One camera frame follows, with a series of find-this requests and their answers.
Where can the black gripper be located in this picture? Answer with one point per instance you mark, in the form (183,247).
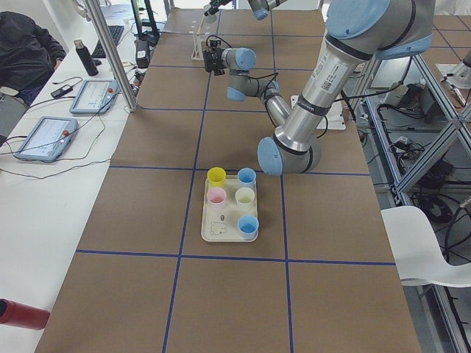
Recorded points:
(212,62)
(220,6)

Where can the pink plastic cup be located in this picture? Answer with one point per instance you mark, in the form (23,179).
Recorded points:
(216,197)

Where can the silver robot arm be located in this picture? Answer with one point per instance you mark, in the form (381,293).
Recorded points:
(356,31)
(260,8)

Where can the yellow plastic cup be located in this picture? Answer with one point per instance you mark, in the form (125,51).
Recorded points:
(216,177)

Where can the pale green plastic cup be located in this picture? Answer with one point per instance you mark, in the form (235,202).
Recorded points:
(245,198)

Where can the light blue plastic cup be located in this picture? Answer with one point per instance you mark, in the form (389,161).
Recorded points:
(248,226)

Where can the black computer monitor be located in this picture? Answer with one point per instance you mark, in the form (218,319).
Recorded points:
(146,30)

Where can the black box with label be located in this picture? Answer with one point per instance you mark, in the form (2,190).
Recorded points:
(142,54)

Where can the blue teach pendant far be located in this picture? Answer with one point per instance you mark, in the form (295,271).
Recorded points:
(94,96)

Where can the blue teach pendant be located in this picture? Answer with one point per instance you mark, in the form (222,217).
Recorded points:
(48,139)
(94,96)

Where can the black water bottle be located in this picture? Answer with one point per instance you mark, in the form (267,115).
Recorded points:
(86,58)

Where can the cream plastic tray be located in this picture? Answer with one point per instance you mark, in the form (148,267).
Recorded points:
(221,225)

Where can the blue teach pendant near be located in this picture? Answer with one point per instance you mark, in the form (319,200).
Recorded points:
(48,139)

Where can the person in black jacket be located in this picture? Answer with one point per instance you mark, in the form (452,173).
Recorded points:
(29,55)

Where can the white chair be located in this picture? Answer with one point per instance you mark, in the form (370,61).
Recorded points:
(417,254)

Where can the red bottle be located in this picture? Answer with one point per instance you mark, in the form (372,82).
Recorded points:
(24,316)

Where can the white wire cup rack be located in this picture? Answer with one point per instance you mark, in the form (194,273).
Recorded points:
(200,34)

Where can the grey aluminium frame post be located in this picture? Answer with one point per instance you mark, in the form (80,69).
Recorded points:
(100,25)

